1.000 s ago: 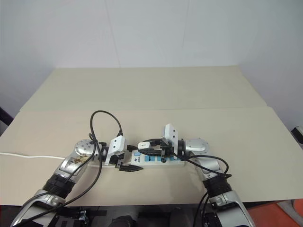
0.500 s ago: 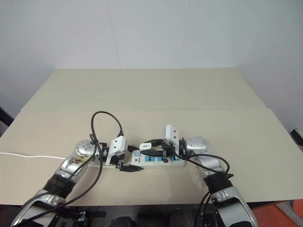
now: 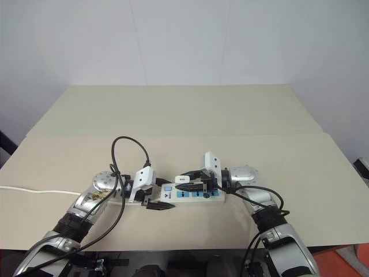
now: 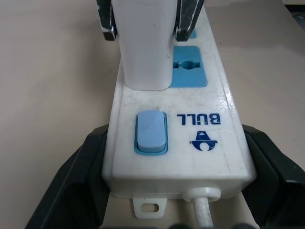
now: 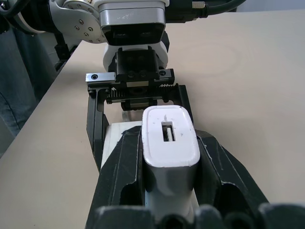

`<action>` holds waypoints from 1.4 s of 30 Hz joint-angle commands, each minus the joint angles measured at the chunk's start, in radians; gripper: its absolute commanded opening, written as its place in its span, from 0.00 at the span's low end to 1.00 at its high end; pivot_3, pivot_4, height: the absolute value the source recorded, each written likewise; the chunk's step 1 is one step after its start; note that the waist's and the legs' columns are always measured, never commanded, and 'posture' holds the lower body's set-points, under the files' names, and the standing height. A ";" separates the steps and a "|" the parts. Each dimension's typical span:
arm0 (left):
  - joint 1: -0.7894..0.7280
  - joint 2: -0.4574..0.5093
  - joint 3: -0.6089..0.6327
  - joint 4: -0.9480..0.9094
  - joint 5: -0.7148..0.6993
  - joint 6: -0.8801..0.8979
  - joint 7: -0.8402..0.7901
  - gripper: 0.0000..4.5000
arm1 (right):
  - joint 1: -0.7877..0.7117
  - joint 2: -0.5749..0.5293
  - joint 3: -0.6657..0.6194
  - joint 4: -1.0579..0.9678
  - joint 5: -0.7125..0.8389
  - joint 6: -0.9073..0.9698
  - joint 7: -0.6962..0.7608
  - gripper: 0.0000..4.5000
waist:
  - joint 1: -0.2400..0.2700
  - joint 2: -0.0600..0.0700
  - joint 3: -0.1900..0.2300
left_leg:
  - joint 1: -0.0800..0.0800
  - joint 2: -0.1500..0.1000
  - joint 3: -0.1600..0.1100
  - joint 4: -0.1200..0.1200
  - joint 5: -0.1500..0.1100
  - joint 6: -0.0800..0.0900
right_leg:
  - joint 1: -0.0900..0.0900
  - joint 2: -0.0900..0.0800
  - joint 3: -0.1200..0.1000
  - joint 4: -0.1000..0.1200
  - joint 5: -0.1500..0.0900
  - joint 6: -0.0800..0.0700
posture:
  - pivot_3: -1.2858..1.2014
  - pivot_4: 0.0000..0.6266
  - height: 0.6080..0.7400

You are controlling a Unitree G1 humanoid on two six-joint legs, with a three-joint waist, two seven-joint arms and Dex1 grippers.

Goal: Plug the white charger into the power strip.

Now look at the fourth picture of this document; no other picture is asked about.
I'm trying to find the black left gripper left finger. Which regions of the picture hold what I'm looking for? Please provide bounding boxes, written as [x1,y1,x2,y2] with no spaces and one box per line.
[33,124,113,229]

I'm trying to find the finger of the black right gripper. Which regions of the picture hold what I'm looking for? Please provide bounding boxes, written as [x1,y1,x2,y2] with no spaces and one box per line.
[96,0,119,42]
[173,0,204,43]

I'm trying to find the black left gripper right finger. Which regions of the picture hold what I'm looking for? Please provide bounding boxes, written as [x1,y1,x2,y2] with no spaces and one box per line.
[241,126,305,229]

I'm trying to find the white charger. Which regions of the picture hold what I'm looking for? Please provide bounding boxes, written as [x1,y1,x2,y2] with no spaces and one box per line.
[110,0,176,93]

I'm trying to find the white power strip blue sockets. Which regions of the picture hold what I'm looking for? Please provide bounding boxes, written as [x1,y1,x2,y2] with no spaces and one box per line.
[101,0,257,219]

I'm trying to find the white power strip cable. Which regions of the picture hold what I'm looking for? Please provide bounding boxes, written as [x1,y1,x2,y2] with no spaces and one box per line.
[182,187,221,229]

